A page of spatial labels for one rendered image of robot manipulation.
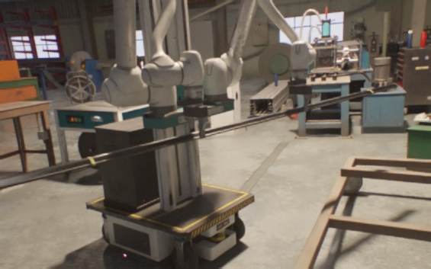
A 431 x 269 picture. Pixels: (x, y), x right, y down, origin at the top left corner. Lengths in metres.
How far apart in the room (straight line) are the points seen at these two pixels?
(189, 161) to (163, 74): 1.06
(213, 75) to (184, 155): 0.56
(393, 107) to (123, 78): 4.28
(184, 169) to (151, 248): 0.55
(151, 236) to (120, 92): 0.89
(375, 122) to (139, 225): 3.99
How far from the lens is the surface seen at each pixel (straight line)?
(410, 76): 7.13
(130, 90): 2.18
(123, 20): 2.12
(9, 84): 11.28
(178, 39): 2.66
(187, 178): 2.81
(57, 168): 1.66
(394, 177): 3.18
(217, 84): 2.61
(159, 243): 2.56
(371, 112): 5.86
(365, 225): 2.51
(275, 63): 10.92
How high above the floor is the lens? 1.32
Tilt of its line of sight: 13 degrees down
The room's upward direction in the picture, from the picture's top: 4 degrees counter-clockwise
